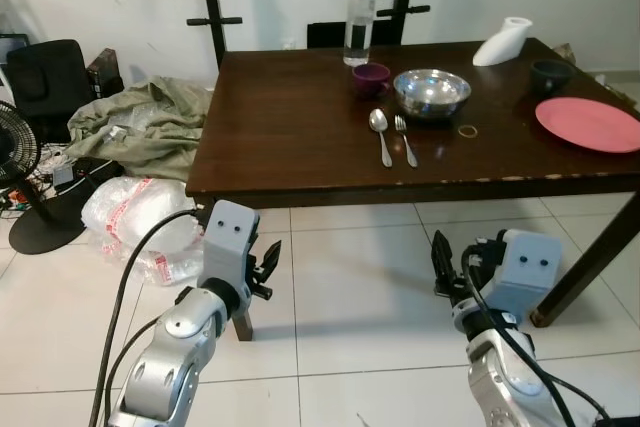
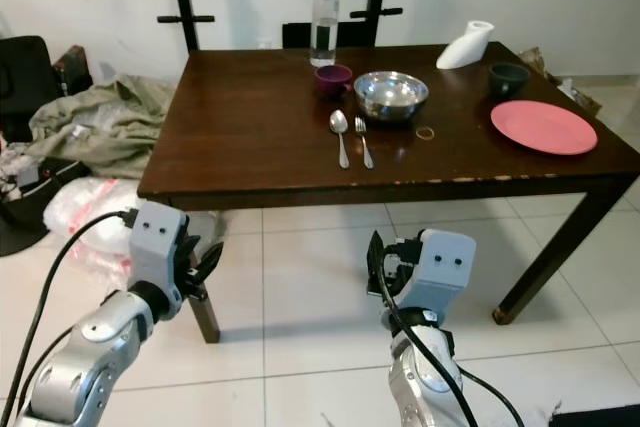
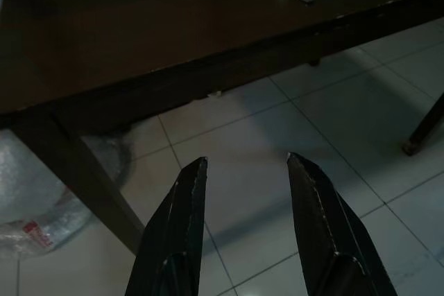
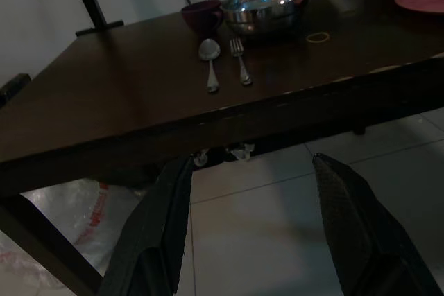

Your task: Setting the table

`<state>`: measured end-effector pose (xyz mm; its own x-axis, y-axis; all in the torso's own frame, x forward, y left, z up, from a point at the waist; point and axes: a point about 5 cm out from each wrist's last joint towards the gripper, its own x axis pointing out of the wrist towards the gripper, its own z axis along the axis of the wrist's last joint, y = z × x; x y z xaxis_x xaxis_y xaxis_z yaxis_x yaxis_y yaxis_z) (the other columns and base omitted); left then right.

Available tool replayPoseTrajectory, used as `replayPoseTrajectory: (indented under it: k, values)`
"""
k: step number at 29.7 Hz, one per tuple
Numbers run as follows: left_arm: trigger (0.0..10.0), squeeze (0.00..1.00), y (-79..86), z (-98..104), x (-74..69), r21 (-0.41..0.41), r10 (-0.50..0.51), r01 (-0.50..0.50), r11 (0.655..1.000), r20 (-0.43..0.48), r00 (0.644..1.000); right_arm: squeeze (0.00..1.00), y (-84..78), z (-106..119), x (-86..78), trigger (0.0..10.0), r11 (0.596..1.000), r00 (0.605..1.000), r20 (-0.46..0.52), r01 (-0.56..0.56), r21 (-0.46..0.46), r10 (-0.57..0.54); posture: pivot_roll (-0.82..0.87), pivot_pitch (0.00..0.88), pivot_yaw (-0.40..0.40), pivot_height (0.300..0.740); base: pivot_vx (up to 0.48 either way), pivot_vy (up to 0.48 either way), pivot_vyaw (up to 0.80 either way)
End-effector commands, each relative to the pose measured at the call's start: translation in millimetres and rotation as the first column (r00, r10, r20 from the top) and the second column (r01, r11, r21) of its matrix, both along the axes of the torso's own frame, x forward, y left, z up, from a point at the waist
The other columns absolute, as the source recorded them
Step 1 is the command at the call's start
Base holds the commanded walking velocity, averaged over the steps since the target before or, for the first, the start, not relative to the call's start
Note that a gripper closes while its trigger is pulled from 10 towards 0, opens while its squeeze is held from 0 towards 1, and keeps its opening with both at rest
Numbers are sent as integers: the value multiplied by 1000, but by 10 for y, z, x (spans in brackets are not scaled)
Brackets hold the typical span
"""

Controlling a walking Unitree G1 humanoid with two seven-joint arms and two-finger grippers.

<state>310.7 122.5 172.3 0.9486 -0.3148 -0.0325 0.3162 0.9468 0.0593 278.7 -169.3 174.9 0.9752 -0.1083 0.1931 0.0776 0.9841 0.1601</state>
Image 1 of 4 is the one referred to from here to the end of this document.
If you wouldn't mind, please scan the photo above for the clear plastic wrap bundle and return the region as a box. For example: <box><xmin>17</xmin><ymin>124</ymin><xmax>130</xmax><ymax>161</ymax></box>
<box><xmin>82</xmin><ymin>177</ymin><xmax>206</xmax><ymax>286</ymax></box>

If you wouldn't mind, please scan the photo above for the dark wooden table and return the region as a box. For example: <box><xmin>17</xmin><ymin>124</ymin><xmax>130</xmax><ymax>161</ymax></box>
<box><xmin>186</xmin><ymin>39</ymin><xmax>640</xmax><ymax>343</ymax></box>

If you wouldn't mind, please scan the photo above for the metal fork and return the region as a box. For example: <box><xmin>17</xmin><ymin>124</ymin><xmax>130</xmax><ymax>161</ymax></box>
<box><xmin>394</xmin><ymin>115</ymin><xmax>420</xmax><ymax>169</ymax></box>

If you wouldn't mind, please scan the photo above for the metal spoon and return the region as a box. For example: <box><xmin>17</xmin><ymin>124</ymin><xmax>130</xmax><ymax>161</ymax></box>
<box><xmin>368</xmin><ymin>109</ymin><xmax>394</xmax><ymax>169</ymax></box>

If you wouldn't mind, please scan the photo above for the steel bowl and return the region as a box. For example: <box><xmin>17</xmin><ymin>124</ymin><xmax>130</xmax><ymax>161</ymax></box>
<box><xmin>393</xmin><ymin>69</ymin><xmax>472</xmax><ymax>123</ymax></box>

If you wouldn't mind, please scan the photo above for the pink plate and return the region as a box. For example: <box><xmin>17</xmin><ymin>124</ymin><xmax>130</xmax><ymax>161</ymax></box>
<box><xmin>535</xmin><ymin>97</ymin><xmax>640</xmax><ymax>154</ymax></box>

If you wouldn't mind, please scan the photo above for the olive green cloth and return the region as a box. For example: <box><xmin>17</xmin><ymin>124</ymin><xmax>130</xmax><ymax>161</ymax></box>
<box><xmin>67</xmin><ymin>75</ymin><xmax>214</xmax><ymax>183</ymax></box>

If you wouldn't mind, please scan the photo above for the small white packet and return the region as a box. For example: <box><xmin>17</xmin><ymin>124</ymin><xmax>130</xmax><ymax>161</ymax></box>
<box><xmin>103</xmin><ymin>125</ymin><xmax>133</xmax><ymax>144</ymax></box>

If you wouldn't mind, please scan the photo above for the dark green cup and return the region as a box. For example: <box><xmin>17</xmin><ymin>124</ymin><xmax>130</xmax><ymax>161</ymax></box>
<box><xmin>529</xmin><ymin>59</ymin><xmax>576</xmax><ymax>96</ymax></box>

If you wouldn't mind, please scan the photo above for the purple cup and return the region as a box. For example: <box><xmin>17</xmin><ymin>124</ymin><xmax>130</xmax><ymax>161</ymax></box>
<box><xmin>352</xmin><ymin>63</ymin><xmax>393</xmax><ymax>100</ymax></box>

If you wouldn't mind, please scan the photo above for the white power adapter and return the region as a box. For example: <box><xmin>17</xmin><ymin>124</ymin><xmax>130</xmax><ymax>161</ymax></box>
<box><xmin>52</xmin><ymin>162</ymin><xmax>79</xmax><ymax>188</ymax></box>

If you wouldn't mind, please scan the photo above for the white ceramic jug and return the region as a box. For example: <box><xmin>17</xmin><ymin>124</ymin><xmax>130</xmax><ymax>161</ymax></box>
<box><xmin>472</xmin><ymin>17</ymin><xmax>533</xmax><ymax>68</ymax></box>

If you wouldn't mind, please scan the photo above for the brown crumpled bag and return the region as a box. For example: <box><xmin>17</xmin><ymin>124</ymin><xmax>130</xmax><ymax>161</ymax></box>
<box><xmin>553</xmin><ymin>42</ymin><xmax>601</xmax><ymax>83</ymax></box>

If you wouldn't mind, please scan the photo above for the black dining chair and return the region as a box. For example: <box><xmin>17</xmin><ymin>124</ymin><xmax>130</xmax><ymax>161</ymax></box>
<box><xmin>307</xmin><ymin>19</ymin><xmax>401</xmax><ymax>49</ymax></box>

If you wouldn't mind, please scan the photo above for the dark brown box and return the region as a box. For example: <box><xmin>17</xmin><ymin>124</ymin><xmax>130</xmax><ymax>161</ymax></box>
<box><xmin>88</xmin><ymin>47</ymin><xmax>124</xmax><ymax>98</ymax></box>

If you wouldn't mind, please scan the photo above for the clear water bottle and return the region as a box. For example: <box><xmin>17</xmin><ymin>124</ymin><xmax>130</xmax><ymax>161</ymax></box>
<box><xmin>344</xmin><ymin>0</ymin><xmax>383</xmax><ymax>67</ymax></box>

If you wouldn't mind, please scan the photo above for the black floor fan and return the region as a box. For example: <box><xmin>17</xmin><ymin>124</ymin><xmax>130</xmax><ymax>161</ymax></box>
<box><xmin>0</xmin><ymin>100</ymin><xmax>86</xmax><ymax>255</ymax></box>

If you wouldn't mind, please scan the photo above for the black office chair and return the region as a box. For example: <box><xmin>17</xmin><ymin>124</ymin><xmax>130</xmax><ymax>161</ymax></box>
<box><xmin>5</xmin><ymin>39</ymin><xmax>96</xmax><ymax>145</ymax></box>

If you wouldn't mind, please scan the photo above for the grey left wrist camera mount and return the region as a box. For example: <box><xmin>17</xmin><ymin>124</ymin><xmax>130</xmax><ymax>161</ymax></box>
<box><xmin>198</xmin><ymin>200</ymin><xmax>261</xmax><ymax>293</ymax></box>

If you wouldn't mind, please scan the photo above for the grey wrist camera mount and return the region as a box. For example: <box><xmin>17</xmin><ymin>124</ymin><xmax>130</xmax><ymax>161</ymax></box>
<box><xmin>495</xmin><ymin>230</ymin><xmax>564</xmax><ymax>323</ymax></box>
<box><xmin>198</xmin><ymin>200</ymin><xmax>261</xmax><ymax>293</ymax></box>

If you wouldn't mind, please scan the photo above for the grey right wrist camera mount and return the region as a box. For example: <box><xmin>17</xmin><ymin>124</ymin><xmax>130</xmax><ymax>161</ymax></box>
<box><xmin>495</xmin><ymin>230</ymin><xmax>564</xmax><ymax>323</ymax></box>

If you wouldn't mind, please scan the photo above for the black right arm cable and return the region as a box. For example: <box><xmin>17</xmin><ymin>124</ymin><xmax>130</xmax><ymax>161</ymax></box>
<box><xmin>460</xmin><ymin>252</ymin><xmax>613</xmax><ymax>427</ymax></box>

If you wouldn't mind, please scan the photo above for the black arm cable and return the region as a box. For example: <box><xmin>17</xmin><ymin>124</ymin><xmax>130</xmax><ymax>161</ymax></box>
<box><xmin>460</xmin><ymin>252</ymin><xmax>613</xmax><ymax>427</ymax></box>
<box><xmin>88</xmin><ymin>207</ymin><xmax>213</xmax><ymax>427</ymax></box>

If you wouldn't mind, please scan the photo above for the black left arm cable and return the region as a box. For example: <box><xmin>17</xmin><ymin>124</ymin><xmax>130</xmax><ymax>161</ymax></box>
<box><xmin>88</xmin><ymin>207</ymin><xmax>213</xmax><ymax>427</ymax></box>

